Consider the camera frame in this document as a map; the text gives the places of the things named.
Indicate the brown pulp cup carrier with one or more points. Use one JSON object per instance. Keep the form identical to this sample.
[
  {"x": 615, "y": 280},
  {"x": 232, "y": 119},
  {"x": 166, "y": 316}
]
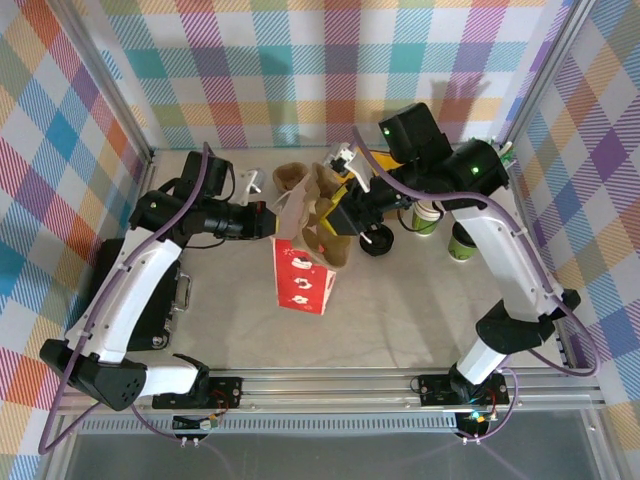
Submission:
[
  {"x": 330, "y": 245},
  {"x": 289, "y": 176}
]

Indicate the black plastic lid stack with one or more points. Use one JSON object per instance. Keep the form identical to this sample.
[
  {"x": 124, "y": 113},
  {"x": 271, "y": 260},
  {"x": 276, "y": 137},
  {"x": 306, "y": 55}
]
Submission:
[{"x": 380, "y": 245}]

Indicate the red white paper bag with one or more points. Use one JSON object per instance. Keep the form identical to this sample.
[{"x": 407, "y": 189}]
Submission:
[{"x": 300, "y": 280}]

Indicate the black plastic cup lid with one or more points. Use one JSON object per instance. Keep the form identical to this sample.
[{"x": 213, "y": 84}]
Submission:
[{"x": 459, "y": 232}]

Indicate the green paper coffee cup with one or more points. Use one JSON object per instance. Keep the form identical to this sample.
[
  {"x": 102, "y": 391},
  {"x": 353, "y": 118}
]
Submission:
[
  {"x": 462, "y": 250},
  {"x": 425, "y": 222}
]

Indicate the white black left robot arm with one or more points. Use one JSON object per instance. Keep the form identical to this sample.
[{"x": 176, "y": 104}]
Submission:
[{"x": 130, "y": 290}]

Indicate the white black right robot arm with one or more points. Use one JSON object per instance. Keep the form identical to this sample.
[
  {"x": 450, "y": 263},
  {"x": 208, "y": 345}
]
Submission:
[{"x": 500, "y": 250}]

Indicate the green white wrapped straw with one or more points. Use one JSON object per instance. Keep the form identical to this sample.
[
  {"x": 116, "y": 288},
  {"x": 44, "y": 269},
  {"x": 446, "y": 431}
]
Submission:
[
  {"x": 507, "y": 148},
  {"x": 507, "y": 160}
]

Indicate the small circuit board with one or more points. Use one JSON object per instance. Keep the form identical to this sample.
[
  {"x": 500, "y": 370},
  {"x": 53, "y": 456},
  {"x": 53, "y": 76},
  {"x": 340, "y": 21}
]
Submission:
[
  {"x": 200, "y": 425},
  {"x": 477, "y": 417}
]

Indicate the short aluminium side rail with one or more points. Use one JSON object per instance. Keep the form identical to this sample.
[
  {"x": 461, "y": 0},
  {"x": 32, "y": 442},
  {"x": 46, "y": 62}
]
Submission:
[{"x": 145, "y": 170}]

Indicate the aluminium frame post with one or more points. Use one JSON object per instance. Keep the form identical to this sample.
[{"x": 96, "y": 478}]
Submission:
[
  {"x": 135, "y": 127},
  {"x": 532, "y": 97}
]

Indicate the long aluminium base rail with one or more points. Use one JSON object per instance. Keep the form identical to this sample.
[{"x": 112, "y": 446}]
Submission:
[{"x": 325, "y": 390}]

